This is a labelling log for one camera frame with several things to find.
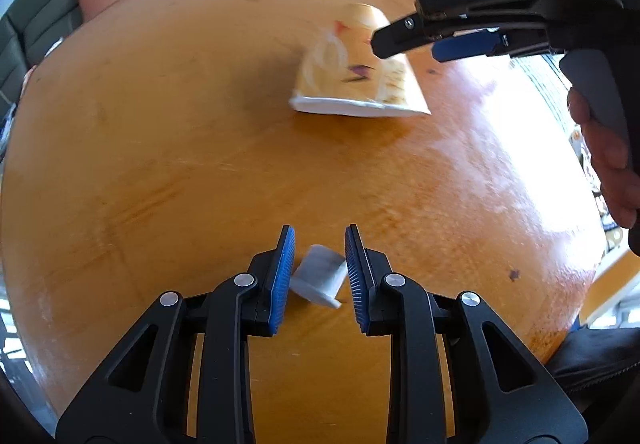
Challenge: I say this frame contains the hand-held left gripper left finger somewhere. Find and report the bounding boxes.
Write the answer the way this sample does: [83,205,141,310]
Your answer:
[55,224,297,444]

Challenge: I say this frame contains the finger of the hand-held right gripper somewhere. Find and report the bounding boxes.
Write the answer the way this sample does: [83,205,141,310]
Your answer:
[432,32,511,61]
[372,14,546,59]

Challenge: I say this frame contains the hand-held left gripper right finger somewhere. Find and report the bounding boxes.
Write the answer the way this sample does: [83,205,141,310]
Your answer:
[344,224,590,444]

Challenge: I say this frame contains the white thread spool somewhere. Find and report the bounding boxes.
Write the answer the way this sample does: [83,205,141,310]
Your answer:
[290,245,348,309]

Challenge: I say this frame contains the orange paper cup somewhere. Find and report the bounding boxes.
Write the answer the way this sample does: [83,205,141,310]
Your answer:
[289,3,432,119]

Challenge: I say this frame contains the person's right hand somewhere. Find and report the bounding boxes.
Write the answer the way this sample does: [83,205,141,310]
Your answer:
[567,89,640,230]

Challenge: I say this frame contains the person's dark trousers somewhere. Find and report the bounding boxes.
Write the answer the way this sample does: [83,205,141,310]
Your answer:
[547,328,640,444]

